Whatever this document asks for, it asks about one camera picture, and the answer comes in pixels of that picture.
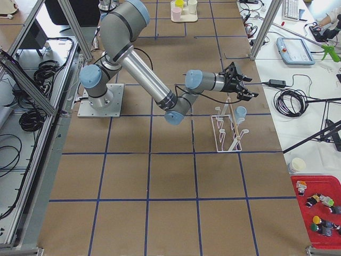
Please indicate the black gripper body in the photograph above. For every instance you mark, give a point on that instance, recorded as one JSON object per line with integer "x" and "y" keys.
{"x": 231, "y": 86}

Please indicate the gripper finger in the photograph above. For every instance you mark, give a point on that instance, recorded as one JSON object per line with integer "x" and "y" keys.
{"x": 246, "y": 95}
{"x": 246, "y": 79}

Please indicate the light blue plastic cup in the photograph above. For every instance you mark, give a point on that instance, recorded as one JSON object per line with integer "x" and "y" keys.
{"x": 240, "y": 112}

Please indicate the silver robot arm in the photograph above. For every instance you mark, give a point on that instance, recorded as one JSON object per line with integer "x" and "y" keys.
{"x": 119, "y": 29}

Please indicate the white paper cup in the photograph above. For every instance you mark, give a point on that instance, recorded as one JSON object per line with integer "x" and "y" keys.
{"x": 296, "y": 165}

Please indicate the cream white plastic cup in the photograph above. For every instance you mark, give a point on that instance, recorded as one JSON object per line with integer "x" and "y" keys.
{"x": 192, "y": 6}

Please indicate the pink plastic cup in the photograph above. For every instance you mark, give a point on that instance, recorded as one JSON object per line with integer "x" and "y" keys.
{"x": 176, "y": 14}

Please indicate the yellow plastic cup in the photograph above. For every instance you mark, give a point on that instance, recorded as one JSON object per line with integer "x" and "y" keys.
{"x": 179, "y": 3}

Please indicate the black power adapter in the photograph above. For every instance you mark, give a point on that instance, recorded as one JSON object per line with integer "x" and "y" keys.
{"x": 277, "y": 83}

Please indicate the blue teach pendant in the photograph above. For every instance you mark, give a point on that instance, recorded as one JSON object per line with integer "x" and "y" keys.
{"x": 294, "y": 51}

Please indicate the long metal rod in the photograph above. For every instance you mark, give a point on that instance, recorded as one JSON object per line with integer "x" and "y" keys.
{"x": 297, "y": 34}

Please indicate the white keyboard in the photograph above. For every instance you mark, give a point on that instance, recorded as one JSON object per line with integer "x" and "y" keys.
{"x": 290, "y": 9}

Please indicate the beige serving tray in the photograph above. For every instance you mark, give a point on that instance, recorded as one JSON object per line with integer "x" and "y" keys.
{"x": 185, "y": 16}

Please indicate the black tripod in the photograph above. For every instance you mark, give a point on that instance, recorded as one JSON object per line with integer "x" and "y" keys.
{"x": 329, "y": 134}

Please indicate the seated person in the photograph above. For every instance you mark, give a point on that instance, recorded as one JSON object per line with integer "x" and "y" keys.
{"x": 331, "y": 17}

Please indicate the red plastic tray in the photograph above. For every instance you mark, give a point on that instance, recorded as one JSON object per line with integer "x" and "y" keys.
{"x": 318, "y": 198}

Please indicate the white wire cup rack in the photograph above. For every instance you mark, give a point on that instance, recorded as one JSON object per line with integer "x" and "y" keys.
{"x": 227, "y": 135}

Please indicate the aluminium frame post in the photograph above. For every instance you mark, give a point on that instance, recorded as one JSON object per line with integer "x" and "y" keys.
{"x": 269, "y": 17}

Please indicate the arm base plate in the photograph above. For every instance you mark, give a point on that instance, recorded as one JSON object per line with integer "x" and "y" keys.
{"x": 107, "y": 106}

